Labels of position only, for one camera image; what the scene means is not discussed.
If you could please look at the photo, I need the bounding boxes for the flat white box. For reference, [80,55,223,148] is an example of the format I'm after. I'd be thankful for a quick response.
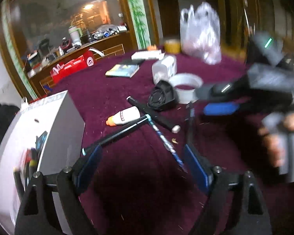
[131,50,162,61]

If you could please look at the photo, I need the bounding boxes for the black marker white cap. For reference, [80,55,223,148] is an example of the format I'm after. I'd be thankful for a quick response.
[127,96,181,134]

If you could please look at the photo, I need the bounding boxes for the small white bottle orange cap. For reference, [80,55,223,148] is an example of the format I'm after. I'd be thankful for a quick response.
[106,106,141,127]

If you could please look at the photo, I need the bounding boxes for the person's right hand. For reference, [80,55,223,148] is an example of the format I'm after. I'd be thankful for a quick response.
[258,113,294,168]

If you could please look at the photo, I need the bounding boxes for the yellow black pen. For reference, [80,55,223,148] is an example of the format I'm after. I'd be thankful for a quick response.
[27,149,40,186]

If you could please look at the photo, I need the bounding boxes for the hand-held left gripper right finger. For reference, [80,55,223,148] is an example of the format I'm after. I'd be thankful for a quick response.
[184,144,272,235]

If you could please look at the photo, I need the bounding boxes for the black pen teal tip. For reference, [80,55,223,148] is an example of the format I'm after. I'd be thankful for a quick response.
[82,116,150,156]

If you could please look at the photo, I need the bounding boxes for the dark wooden door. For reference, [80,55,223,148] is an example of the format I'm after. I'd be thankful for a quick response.
[156,0,181,40]

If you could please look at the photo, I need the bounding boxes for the blue patterned pen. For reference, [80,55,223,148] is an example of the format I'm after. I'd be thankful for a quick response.
[147,117,188,173]

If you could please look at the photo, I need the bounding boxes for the wooden counter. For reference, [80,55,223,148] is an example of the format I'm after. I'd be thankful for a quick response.
[27,31,138,96]

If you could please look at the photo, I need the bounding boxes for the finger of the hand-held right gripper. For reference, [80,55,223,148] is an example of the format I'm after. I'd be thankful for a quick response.
[195,75,250,103]
[203,101,267,118]

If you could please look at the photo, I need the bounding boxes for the white tumbler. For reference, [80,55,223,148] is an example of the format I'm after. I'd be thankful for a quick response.
[68,26,83,47]

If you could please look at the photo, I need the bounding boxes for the pile of small counter items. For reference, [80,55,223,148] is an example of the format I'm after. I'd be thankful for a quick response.
[88,24,128,42]

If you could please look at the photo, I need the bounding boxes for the thin black tweezers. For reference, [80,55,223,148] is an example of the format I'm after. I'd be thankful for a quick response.
[185,101,195,148]

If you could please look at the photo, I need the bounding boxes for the black plastic mount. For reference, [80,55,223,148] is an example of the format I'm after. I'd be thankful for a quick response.
[147,80,179,111]

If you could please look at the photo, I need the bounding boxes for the grey cardboard box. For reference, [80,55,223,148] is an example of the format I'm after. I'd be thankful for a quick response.
[0,90,86,229]

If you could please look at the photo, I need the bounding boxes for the bamboo painted panel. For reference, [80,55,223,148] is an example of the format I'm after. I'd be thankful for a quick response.
[123,0,151,51]

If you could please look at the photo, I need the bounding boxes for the clear plastic labelled container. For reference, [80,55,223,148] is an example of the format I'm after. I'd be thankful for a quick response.
[152,55,177,85]

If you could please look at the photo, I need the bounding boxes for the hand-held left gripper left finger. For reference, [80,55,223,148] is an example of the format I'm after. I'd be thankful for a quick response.
[15,144,103,235]

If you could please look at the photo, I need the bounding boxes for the purple velvet tablecloth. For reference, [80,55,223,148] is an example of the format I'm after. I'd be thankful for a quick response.
[49,49,294,235]

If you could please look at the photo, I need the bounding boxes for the clear tape roll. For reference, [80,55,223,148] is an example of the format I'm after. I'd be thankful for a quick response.
[168,73,203,105]

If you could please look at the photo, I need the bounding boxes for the red box white logo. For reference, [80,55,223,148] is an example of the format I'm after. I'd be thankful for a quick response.
[64,50,97,72]

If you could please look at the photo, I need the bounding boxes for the translucent plastic bag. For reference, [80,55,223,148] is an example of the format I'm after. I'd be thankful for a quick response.
[180,2,222,65]

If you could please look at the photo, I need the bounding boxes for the yellow round container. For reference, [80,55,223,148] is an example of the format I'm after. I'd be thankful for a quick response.
[164,39,181,54]

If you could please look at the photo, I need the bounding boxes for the white curved strap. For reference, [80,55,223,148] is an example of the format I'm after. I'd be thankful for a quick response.
[89,47,105,57]

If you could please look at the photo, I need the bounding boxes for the blue yellow booklet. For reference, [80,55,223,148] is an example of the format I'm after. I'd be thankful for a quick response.
[105,64,140,78]

